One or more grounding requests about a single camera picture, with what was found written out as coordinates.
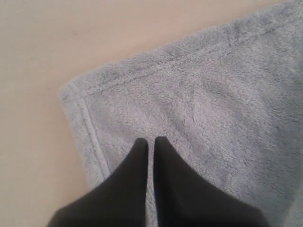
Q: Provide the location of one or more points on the light blue fluffy towel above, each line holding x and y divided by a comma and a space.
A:
229, 98

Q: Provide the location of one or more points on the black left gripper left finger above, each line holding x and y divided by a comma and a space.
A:
117, 202

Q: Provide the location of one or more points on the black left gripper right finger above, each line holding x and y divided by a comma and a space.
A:
185, 199

